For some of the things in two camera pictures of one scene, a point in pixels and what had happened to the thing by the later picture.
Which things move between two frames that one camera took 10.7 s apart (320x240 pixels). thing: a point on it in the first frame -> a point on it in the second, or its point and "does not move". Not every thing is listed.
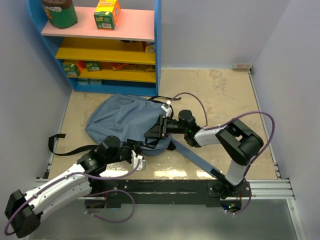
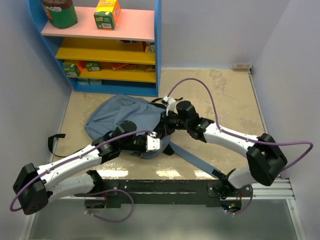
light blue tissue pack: (83, 81) does not move
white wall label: (241, 66) does not move
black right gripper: (159, 130) -> (163, 126)
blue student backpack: (125, 119) does not move
